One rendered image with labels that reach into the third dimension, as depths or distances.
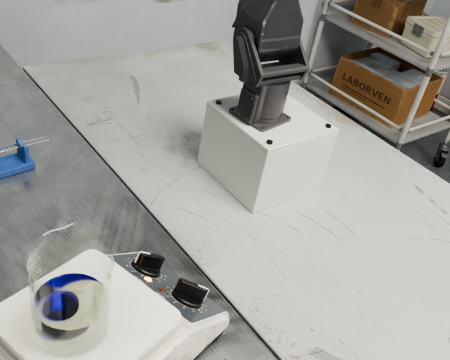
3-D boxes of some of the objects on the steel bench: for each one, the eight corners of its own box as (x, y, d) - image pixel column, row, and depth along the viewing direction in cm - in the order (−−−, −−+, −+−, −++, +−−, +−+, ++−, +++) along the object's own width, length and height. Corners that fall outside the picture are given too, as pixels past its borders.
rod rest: (25, 156, 75) (23, 134, 73) (36, 168, 73) (35, 146, 71) (-49, 176, 69) (-54, 153, 67) (-39, 191, 67) (-43, 167, 65)
